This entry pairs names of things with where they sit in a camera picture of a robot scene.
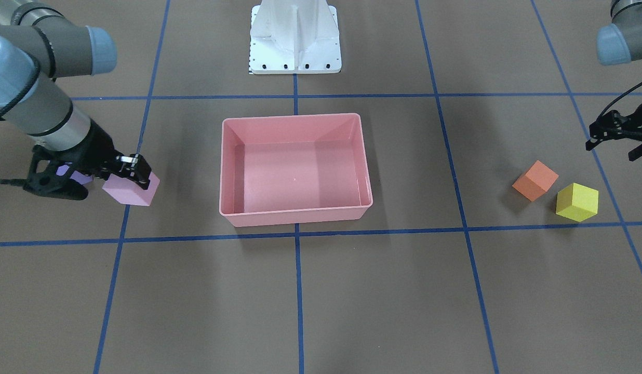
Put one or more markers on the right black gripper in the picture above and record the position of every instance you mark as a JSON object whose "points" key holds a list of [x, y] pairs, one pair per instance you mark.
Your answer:
{"points": [[96, 147]]}

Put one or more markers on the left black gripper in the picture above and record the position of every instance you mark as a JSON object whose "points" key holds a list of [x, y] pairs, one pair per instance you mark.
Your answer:
{"points": [[625, 128]]}

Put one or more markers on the pink foam block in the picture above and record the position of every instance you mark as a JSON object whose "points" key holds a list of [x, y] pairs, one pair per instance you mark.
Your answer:
{"points": [[128, 192]]}

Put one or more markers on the purple foam block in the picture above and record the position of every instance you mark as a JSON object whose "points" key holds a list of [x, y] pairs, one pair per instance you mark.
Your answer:
{"points": [[76, 176]]}

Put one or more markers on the orange foam block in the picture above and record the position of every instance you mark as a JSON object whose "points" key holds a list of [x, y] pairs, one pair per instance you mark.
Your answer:
{"points": [[536, 181]]}

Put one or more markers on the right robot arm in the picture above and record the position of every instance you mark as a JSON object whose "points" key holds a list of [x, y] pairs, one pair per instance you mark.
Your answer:
{"points": [[38, 45]]}

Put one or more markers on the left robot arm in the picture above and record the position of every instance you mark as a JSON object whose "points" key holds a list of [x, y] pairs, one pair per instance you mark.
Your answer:
{"points": [[620, 42]]}

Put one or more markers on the pink plastic bin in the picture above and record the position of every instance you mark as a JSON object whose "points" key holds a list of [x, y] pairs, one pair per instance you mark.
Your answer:
{"points": [[293, 169]]}

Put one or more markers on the yellow foam block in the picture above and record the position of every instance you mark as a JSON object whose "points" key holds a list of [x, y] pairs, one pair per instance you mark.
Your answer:
{"points": [[577, 202]]}

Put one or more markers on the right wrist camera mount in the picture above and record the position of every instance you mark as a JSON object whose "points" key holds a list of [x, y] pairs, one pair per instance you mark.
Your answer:
{"points": [[50, 175]]}

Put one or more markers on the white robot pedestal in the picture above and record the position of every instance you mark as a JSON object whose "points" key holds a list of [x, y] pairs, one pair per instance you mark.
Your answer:
{"points": [[294, 37]]}

